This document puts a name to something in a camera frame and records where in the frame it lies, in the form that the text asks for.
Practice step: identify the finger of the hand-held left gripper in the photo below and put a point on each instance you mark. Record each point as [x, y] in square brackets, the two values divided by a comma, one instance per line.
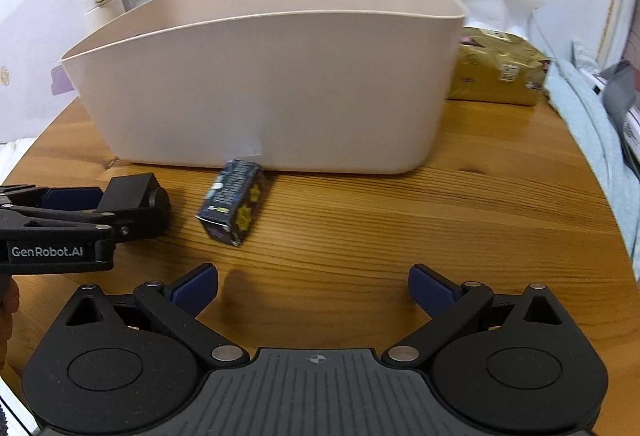
[65, 222]
[72, 198]

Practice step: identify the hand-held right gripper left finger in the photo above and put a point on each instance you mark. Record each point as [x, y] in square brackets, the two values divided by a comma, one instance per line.
[192, 288]

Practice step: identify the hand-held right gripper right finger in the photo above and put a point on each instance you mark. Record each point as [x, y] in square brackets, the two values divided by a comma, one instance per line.
[434, 288]

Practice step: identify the black box-shaped device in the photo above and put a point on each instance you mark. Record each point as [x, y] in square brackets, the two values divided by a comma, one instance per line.
[137, 208]

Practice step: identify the small blue printed box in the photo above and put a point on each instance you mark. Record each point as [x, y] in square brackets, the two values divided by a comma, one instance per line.
[232, 203]

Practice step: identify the beige plastic storage bin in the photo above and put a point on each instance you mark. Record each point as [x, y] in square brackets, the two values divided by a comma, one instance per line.
[280, 85]

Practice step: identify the person's left hand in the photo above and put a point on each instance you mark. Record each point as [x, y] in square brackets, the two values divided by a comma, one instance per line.
[7, 321]

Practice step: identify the small purple plastic piece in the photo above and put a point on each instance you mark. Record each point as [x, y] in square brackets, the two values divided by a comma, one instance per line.
[64, 80]

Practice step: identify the cream thermos bottle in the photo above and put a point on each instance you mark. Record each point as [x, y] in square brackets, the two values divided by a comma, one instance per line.
[100, 5]

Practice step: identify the light blue blanket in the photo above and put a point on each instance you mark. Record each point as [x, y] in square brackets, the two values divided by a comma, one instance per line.
[580, 125]

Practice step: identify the gold tissue pack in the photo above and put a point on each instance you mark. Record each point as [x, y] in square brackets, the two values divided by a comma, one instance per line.
[495, 70]

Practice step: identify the white blood pressure monitor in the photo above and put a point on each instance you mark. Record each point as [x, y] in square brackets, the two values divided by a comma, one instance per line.
[631, 125]

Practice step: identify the floral headboard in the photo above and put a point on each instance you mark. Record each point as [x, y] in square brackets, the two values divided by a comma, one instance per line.
[622, 0]

